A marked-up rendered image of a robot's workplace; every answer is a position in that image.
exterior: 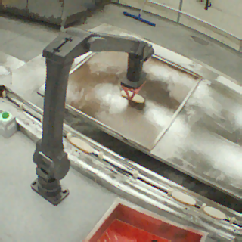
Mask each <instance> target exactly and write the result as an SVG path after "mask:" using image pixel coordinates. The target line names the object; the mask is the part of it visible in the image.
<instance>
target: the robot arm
mask: <svg viewBox="0 0 242 242"><path fill-rule="evenodd" d="M102 51H114V52H125V53H128V54H129V55H128V63H127V72H126V75H124V78H123V79H121V80H120V85H121V88H123V90H124V91H125V93H126V95H127V97H128V99H129V100H132V99H133V97H134V96H135V95H136V94H137V93H138V90H140V89H141V87H142V86H143V84H144V83H145V82H146V78H145V77H146V76H147V73H146V72H142V68H143V63H144V62H146V61H147V60H148V59H149V58H150V57H151V56H152V55H154V49H153V48H152V44H151V43H147V42H146V41H144V40H140V39H138V38H135V37H132V36H121V35H115V34H112V33H100V32H97V31H96V32H94V31H90V30H87V29H77V28H73V27H70V28H67V29H63V30H62V31H61V32H60V35H59V36H57V38H56V39H54V40H53V41H52V42H50V44H48V45H47V46H46V47H45V48H44V49H43V52H42V57H45V64H46V73H45V75H46V80H45V93H44V104H43V116H42V138H40V139H39V140H38V141H37V142H36V149H35V151H34V154H33V162H34V163H35V164H36V165H37V167H36V174H37V175H38V177H37V178H36V180H34V181H33V183H31V185H30V187H31V189H33V190H34V191H35V192H36V193H37V194H39V195H40V196H41V197H43V198H45V200H47V201H48V202H50V203H51V204H52V205H54V206H57V205H58V204H59V203H60V202H61V201H63V200H64V199H65V198H66V197H67V196H68V195H69V193H70V190H69V189H68V188H65V187H64V186H63V185H62V184H61V179H63V178H64V177H65V176H66V175H67V173H68V172H69V170H70V160H69V159H68V156H67V155H68V153H67V152H65V151H64V144H63V130H64V110H65V102H66V96H67V86H68V82H69V76H70V70H71V68H72V65H73V63H74V60H75V59H76V58H78V57H80V56H83V55H84V54H86V53H89V52H102ZM128 89H130V90H131V91H132V96H130V94H129V92H128Z"/></svg>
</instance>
